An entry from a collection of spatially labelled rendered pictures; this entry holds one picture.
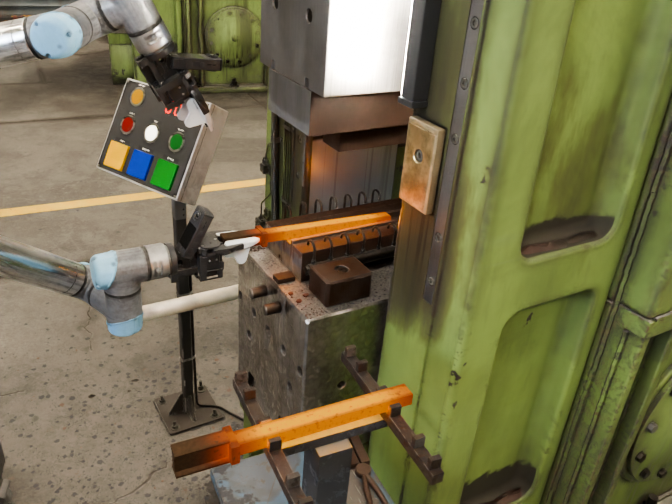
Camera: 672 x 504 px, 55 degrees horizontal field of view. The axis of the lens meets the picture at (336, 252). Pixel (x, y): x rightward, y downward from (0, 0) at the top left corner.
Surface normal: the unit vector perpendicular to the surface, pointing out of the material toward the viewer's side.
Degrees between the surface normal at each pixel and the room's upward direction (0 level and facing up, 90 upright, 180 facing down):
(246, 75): 90
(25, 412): 0
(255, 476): 0
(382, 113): 90
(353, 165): 90
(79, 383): 0
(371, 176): 90
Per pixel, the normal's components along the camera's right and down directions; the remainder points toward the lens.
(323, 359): 0.50, 0.45
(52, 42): 0.00, 0.48
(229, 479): 0.07, -0.87
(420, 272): -0.86, 0.19
